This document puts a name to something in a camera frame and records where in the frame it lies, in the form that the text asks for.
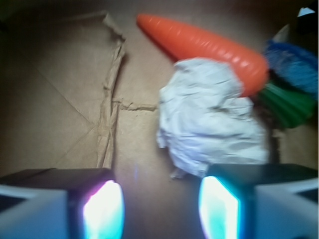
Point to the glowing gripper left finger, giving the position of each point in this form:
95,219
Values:
61,204

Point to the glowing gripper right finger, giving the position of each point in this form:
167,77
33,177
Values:
269,201

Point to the crumpled white paper ball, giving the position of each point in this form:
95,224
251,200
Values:
203,120

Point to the brown paper bag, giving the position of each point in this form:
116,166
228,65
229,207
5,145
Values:
54,61

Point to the blue sponge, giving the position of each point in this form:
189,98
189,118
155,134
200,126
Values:
296,65

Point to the orange toy carrot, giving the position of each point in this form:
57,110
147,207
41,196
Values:
288,105

